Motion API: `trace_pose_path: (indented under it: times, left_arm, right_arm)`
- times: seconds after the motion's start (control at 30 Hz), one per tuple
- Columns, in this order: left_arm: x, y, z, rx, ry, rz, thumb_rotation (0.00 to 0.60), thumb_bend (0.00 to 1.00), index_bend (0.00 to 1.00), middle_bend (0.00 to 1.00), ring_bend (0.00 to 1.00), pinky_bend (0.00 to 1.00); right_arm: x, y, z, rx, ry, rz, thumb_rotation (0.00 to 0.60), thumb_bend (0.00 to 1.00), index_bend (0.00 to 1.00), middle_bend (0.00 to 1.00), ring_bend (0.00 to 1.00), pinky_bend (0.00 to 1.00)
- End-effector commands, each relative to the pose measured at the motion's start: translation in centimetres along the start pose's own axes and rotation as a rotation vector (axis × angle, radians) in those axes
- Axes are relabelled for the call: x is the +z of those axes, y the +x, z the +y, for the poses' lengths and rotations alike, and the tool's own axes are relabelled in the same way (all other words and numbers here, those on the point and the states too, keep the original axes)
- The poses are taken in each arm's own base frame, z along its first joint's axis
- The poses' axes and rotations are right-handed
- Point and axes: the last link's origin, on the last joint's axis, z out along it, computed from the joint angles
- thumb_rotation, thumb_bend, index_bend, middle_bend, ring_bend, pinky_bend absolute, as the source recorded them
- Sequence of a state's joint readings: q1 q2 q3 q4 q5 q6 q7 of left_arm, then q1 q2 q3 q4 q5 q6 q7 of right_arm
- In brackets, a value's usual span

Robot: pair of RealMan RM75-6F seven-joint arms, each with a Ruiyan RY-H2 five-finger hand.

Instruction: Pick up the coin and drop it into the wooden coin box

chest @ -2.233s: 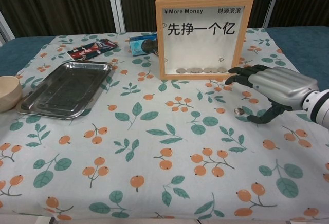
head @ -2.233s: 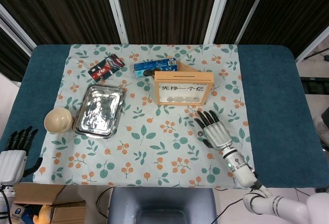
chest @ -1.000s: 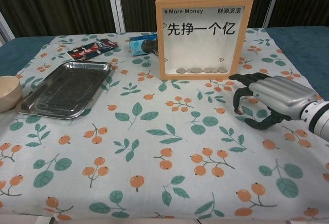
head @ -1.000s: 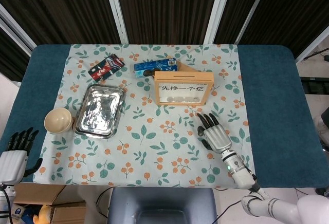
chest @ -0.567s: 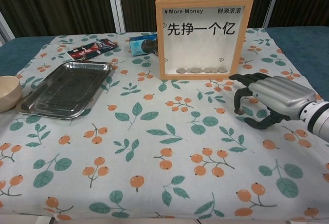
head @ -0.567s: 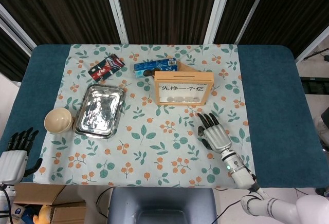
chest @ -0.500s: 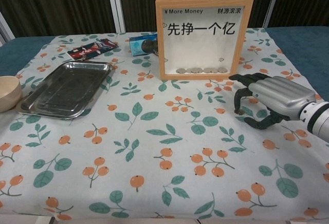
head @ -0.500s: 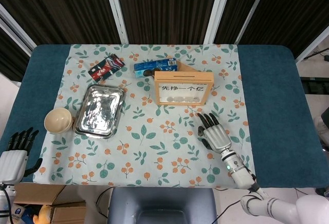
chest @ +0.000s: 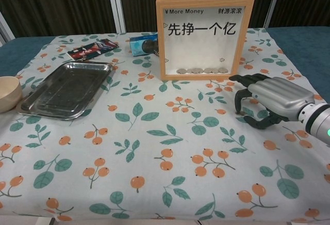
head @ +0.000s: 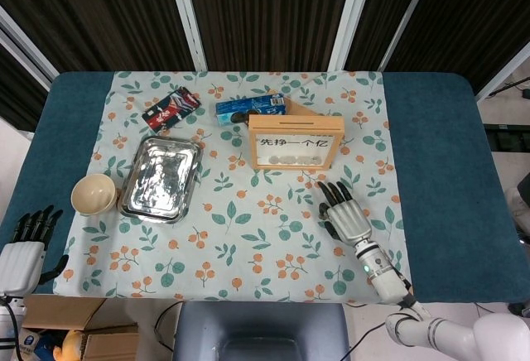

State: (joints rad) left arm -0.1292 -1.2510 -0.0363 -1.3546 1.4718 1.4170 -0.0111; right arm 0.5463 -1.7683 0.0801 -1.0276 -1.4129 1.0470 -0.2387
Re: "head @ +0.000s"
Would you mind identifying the brown cardboard piece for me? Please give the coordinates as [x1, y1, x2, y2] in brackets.
[285, 98, 326, 118]

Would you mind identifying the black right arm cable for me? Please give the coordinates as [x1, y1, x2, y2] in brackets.
[388, 267, 417, 309]

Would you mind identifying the cream bowl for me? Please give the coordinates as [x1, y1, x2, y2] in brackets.
[70, 173, 117, 217]

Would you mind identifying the brown cardboard box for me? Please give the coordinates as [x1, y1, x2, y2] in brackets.
[20, 294, 140, 361]

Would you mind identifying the black floor cable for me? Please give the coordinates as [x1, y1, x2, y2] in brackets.
[346, 320, 389, 359]
[154, 301, 184, 352]

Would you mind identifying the stainless steel tray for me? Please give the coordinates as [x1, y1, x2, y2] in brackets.
[118, 135, 204, 224]

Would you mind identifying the wooden frame money box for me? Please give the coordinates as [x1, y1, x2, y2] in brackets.
[247, 113, 345, 171]

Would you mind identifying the yellow plush toy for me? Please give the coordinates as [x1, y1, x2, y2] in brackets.
[52, 330, 84, 361]

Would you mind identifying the dark red patterned packet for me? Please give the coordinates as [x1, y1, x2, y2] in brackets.
[141, 86, 202, 134]

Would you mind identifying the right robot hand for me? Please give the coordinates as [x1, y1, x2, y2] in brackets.
[316, 179, 373, 250]

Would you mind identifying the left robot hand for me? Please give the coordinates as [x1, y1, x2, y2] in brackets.
[0, 205, 70, 298]

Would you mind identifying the blue cookie box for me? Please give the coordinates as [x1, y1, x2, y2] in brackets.
[214, 93, 287, 127]

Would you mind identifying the floral orange berry tablecloth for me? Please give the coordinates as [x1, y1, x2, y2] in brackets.
[53, 70, 415, 304]

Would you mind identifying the teal table cover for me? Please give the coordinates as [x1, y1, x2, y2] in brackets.
[0, 70, 513, 305]

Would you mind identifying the dark folding screen partition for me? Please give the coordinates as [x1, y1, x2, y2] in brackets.
[0, 0, 530, 132]

